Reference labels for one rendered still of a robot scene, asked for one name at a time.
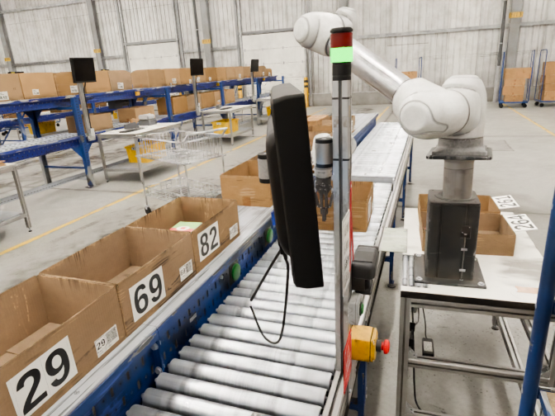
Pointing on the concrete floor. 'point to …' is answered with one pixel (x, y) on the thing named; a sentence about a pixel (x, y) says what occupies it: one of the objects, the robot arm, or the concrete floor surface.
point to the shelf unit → (538, 339)
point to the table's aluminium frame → (515, 374)
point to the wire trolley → (180, 162)
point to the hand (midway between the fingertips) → (324, 214)
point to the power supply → (428, 347)
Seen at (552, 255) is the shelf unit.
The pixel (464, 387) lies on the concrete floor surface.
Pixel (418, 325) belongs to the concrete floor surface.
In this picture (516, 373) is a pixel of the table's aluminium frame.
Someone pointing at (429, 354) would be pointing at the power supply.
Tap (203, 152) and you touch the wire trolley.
